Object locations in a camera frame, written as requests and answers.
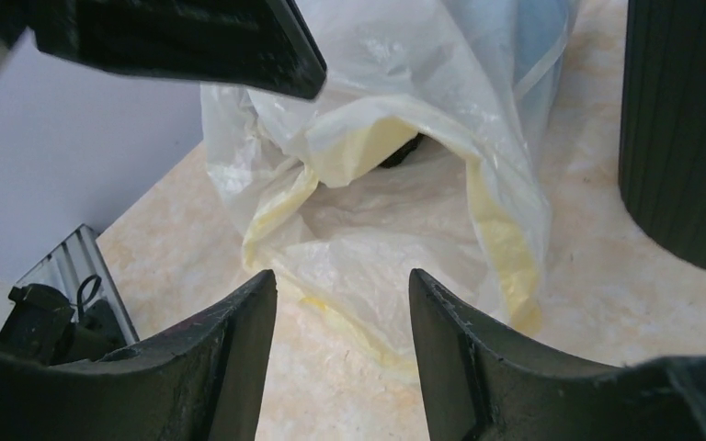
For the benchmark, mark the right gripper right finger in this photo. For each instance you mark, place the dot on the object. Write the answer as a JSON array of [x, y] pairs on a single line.
[[482, 380]]

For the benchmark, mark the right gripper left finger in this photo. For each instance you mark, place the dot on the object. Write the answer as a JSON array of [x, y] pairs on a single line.
[[201, 379]]

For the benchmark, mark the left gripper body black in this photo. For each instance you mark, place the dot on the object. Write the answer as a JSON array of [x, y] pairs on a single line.
[[262, 44]]

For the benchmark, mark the clear yellow-rimmed trash bag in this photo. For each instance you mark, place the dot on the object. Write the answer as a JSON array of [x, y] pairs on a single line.
[[420, 152]]

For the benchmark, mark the black plastic trash bin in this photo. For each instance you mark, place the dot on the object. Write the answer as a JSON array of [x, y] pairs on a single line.
[[662, 158]]

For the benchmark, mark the aluminium frame rail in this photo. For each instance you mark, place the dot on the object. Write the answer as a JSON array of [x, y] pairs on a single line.
[[69, 264]]

